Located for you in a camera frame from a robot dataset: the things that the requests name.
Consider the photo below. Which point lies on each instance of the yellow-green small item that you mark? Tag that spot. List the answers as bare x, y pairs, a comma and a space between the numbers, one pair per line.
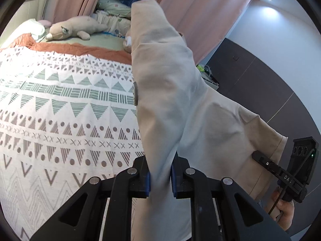
200, 67

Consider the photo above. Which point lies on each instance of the green bed mat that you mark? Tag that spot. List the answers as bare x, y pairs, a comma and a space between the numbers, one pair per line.
100, 42

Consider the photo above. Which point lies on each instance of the beige jacket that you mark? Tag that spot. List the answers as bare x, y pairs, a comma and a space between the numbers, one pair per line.
175, 93

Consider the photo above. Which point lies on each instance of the pink printed pillow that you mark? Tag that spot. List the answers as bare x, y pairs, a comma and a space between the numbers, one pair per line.
127, 42

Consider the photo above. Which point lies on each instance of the geometric patterned blanket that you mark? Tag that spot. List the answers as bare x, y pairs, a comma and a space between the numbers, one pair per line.
62, 110

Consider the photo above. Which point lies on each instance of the white pillow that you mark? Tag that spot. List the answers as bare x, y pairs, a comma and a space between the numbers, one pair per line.
31, 29

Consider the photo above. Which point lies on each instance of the pale bedding pile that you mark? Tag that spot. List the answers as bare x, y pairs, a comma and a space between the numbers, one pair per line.
114, 15

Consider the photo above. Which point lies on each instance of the white nightstand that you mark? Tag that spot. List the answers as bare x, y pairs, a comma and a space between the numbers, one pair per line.
209, 76

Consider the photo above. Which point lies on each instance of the cream leather headboard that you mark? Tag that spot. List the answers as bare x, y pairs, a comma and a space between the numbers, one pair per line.
49, 7

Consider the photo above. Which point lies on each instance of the grey plush toy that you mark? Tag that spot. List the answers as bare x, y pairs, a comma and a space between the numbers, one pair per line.
75, 27

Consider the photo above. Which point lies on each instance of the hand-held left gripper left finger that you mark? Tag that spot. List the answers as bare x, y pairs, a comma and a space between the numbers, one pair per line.
148, 184

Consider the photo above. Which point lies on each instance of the person's right hand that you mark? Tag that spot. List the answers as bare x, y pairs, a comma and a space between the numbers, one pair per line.
286, 213

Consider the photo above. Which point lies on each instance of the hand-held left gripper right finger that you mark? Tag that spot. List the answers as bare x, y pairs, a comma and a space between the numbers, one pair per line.
173, 183

